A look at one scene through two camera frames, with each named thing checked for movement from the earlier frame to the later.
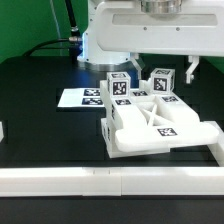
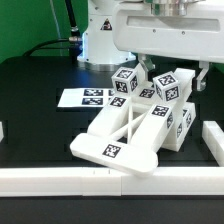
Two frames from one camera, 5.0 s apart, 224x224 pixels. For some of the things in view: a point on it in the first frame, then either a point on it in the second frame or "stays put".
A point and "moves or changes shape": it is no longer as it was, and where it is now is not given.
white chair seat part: x=112 y=150 → x=168 y=123
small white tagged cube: x=119 y=84 moves or changes shape
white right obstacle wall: x=217 y=149 stays put
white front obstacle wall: x=112 y=181 stays put
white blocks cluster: x=154 y=122 → x=135 y=149
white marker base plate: x=81 y=97 stays put
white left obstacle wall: x=1 y=132 stays put
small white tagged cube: x=162 y=81 moves or changes shape
